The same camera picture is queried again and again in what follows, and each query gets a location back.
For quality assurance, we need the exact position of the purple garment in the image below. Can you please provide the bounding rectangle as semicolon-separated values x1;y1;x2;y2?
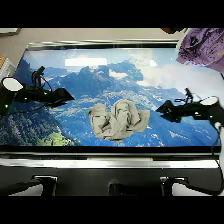
175;27;224;73

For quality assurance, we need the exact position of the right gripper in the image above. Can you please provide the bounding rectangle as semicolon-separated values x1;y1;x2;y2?
155;99;188;123

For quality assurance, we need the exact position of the silver frame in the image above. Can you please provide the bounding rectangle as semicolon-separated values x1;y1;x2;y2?
0;150;224;197

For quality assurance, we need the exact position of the grey garment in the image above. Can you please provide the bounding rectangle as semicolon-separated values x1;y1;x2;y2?
87;98;151;143

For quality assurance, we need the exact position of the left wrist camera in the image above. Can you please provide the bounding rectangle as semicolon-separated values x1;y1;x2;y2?
31;65;52;92

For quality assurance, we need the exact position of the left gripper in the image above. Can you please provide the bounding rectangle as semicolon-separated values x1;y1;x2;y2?
42;87;76;109

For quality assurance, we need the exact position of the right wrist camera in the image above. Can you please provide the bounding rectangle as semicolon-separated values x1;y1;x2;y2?
174;88;202;108

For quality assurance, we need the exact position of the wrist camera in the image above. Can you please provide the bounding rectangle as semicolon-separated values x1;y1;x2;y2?
31;65;52;92
174;88;202;108

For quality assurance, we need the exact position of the black cable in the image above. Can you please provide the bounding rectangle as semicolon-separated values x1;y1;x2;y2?
173;124;224;197

